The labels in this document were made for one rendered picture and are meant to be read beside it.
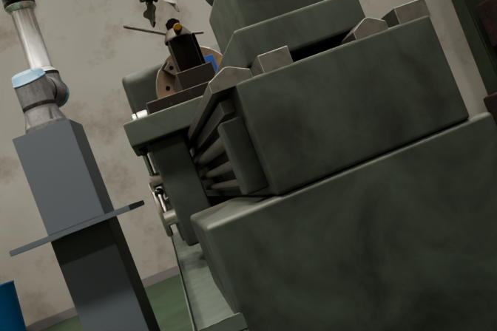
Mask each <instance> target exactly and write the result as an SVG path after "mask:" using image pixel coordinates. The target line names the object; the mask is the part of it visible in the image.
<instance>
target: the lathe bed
mask: <svg viewBox="0 0 497 331"><path fill-rule="evenodd" d="M429 16H431V14H430V11H429V9H428V7H427V4H426V2H425V0H415V1H412V2H409V3H407V4H403V5H401V6H398V7H395V8H393V9H392V10H391V11H390V12H388V13H387V14H386V15H385V16H383V17H382V18H381V19H376V18H369V17H367V18H364V19H363V20H361V21H360V22H359V23H358V25H356V26H355V27H354V28H353V29H352V30H351V31H350V32H349V33H348V34H347V35H345V36H344V37H343V38H342V39H341V40H340V41H338V42H337V43H336V44H335V45H334V46H333V47H332V48H330V49H329V50H326V51H324V52H320V53H318V54H316V55H312V56H309V57H307V58H304V59H301V60H299V61H295V62H293V60H292V58H291V55H290V52H289V51H288V47H287V46H285V47H281V48H279V49H276V50H273V51H270V52H267V53H264V54H262V55H258V56H257V57H256V59H255V60H254V62H253V64H252V65H251V69H244V68H237V67H230V66H227V67H224V68H223V69H222V70H221V71H220V72H219V73H218V74H217V75H216V76H215V77H214V78H213V79H212V80H211V81H210V82H209V83H208V86H207V87H206V91H205V92H204V95H203V98H202V100H201V102H200V105H199V107H198V109H197V112H196V114H195V117H194V119H193V121H192V124H191V126H190V129H189V131H188V134H187V136H186V139H185V140H186V143H187V146H188V147H189V151H190V153H191V156H192V159H193V160H194V163H195V166H196V169H197V172H198V174H199V176H200V179H201V182H202V184H203V187H204V189H205V192H206V195H207V196H258V195H283V194H286V193H288V192H290V191H293V190H295V189H297V188H300V187H303V186H304V185H307V184H310V183H312V182H315V181H317V180H320V179H322V178H324V177H327V176H330V175H332V174H335V173H337V172H339V171H342V170H344V169H347V168H350V167H351V166H355V165H357V164H359V163H362V162H364V161H366V160H369V159H371V158H374V157H377V156H379V155H381V154H384V153H386V152H388V151H391V150H394V149H397V148H398V147H401V146H403V145H406V144H408V143H411V142H413V141H415V140H418V139H421V138H423V137H426V136H428V135H430V134H433V133H435V132H438V131H441V130H442V129H446V128H447V127H450V126H453V125H455V124H457V123H460V122H462V121H465V120H466V119H468V118H469V113H468V111H467V108H466V106H465V104H464V101H463V98H462V96H461V93H460V91H459V88H458V86H457V84H456V81H455V78H454V77H453V73H452V71H451V69H450V66H449V63H448V62H447V59H446V57H445V54H444V51H443V49H442V46H441V44H440V42H439V39H438V36H437V34H436V31H435V29H434V27H433V24H432V22H431V20H430V17H429Z"/></svg>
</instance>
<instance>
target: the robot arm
mask: <svg viewBox="0 0 497 331"><path fill-rule="evenodd" d="M1 1H2V4H3V6H4V10H5V12H6V13H8V14H10V15H11V17H12V20H13V23H14V26H15V29H16V32H17V34H18V38H19V41H20V43H21V47H22V49H23V52H24V56H25V58H26V61H27V65H28V67H29V69H28V70H26V71H23V72H20V73H19V74H17V75H15V76H13V78H12V83H13V88H14V90H15V92H16V95H17V97H18V101H19V103H20V105H21V108H22V111H23V113H24V117H25V134H28V133H30V132H34V131H36V130H38V129H42V128H44V127H46V126H50V125H52V124H54V123H57V122H60V121H63V120H66V119H67V118H66V116H65V115H64V114H63V112H62V111H61V110H60V109H59V108H60V107H62V106H63V105H64V104H65V103H66V102H67V100H68V98H69V95H70V91H69V88H68V86H67V85H66V84H65V82H63V81H62V80H61V76H60V74H59V71H58V70H57V69H55V68H54V67H53V65H52V63H51V60H50V57H49V54H48V51H47V48H46V45H45V43H44V39H43V36H42V34H41V30H40V27H39V25H38V21H37V18H36V15H35V12H34V9H35V8H36V2H35V0H1ZM139 1H140V2H143V3H144V2H146V10H145V11H144V12H143V17H144V18H147V19H149V21H150V24H151V25H152V27H155V24H156V21H155V17H156V16H155V11H156V6H155V5H154V4H153V1H154V2H158V0H139ZM164 1H165V2H167V3H170V4H171V5H172V6H173V7H174V8H175V9H176V10H177V11H178V12H180V10H179V7H178V3H177V2H176V0H164Z"/></svg>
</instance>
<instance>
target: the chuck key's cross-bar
mask: <svg viewBox="0 0 497 331"><path fill-rule="evenodd" d="M124 28H126V29H130V30H137V31H142V32H146V33H154V34H158V35H166V33H165V32H160V31H156V30H148V29H144V28H140V27H132V26H128V25H124ZM192 33H195V35H197V34H203V31H195V32H192Z"/></svg>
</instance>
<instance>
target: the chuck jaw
mask: <svg viewBox="0 0 497 331"><path fill-rule="evenodd" d="M161 71H163V72H165V73H166V74H168V75H170V76H172V77H173V78H175V76H176V74H177V73H178V72H177V70H176V68H175V65H174V64H173V63H172V62H171V61H169V63H167V62H166V63H165V64H164V65H163V67H162V69H161Z"/></svg>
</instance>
